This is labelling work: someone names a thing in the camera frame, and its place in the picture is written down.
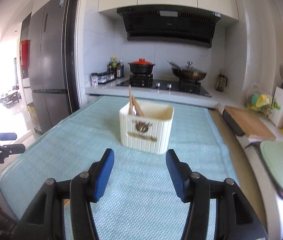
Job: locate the wooden cutting board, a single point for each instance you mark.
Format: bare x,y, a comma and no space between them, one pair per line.
251,122

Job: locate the yellow printed cardboard box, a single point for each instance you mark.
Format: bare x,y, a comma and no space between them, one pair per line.
34,118

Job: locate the white labelled seasoning jar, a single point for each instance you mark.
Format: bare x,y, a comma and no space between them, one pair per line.
94,80

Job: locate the black clay pot red lid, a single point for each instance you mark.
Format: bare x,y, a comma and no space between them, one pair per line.
142,68

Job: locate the black range hood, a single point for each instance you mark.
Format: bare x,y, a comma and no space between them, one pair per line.
169,30

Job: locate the light blue woven towel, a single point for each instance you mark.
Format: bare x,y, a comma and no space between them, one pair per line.
81,142

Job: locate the cream ribbed utensil holder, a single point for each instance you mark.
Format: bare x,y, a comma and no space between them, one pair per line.
156,142

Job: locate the dark sauce bottle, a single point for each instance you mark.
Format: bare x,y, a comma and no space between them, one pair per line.
120,71
112,65

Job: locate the grey steel refrigerator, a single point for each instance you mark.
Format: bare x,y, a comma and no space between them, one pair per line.
49,55

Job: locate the wooden dining furniture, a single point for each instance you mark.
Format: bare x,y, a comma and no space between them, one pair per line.
10,99

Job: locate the black glass gas hob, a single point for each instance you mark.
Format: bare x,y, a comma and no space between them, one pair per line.
164,85

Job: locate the dark wok with glass lid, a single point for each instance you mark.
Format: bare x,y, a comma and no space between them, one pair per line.
190,74

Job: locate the bag of yellow green sponges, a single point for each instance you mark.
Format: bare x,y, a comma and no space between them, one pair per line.
261,100

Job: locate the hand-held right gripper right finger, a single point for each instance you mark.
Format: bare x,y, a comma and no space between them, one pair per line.
175,175

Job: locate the bundle of wooden chopsticks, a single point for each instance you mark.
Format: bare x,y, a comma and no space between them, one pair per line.
132,105

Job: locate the black spice jar set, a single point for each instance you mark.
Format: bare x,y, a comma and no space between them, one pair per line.
106,77

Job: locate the red hanging ornament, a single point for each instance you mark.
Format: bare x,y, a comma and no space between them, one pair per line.
25,53

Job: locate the green cutting board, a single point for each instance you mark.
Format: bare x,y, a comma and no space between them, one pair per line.
279,167

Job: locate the white knife block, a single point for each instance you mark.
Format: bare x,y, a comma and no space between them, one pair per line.
281,107

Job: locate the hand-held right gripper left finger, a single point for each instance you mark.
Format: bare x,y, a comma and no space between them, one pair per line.
104,177

